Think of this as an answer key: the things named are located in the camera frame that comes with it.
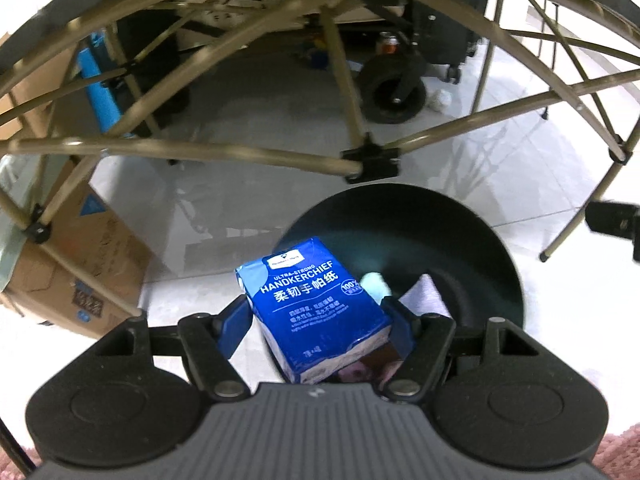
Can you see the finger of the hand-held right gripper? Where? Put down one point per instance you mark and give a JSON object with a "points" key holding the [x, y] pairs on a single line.
{"points": [[607, 217]]}

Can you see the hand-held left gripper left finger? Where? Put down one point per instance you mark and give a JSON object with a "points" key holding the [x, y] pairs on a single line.
{"points": [[235, 320]]}

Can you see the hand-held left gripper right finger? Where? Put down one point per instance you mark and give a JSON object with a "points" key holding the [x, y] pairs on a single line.
{"points": [[402, 325]]}

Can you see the blue tissue pack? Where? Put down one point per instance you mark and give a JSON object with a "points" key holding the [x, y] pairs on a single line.
{"points": [[310, 310]]}

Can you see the black round trash bin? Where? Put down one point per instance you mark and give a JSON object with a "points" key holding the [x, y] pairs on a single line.
{"points": [[425, 230]]}

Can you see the cardboard box with green liner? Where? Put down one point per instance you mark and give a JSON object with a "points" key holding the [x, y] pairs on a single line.
{"points": [[75, 260]]}

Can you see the crumpled white paper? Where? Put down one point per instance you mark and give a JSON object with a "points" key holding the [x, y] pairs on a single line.
{"points": [[439, 101]]}

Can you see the black hand trolley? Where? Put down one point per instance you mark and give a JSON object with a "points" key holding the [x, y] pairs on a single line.
{"points": [[372, 85]]}

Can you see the blue plastic box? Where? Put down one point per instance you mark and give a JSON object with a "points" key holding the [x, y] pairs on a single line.
{"points": [[100, 90]]}

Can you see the tan folding table frame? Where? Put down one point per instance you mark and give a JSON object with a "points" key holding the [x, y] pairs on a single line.
{"points": [[200, 152]]}

